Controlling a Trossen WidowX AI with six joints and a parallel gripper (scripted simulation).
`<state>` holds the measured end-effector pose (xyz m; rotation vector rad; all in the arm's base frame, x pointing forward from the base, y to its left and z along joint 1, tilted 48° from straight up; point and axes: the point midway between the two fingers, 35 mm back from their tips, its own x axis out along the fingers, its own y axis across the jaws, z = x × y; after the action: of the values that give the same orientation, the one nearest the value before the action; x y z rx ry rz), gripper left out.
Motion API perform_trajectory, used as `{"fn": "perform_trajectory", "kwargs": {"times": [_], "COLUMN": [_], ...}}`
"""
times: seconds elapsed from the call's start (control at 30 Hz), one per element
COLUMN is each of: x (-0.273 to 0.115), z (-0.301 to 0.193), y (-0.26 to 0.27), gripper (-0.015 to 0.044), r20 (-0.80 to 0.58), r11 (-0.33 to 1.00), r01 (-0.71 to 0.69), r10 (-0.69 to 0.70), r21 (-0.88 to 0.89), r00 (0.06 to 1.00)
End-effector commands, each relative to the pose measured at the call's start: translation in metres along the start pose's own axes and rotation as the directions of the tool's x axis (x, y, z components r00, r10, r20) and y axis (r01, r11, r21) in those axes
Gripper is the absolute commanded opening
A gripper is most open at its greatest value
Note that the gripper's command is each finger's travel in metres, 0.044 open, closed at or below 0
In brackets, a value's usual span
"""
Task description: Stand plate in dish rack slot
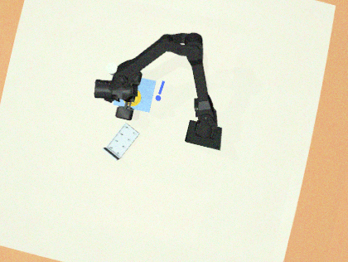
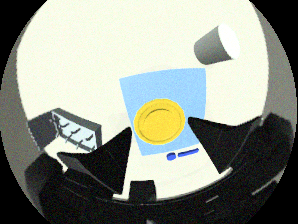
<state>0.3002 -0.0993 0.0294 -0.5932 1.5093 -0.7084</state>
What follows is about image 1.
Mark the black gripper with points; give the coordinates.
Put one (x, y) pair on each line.
(126, 112)

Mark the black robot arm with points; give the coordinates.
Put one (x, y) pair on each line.
(194, 52)

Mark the light blue flat mat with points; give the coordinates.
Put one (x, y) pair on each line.
(146, 89)

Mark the yellow plate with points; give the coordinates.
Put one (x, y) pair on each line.
(137, 100)

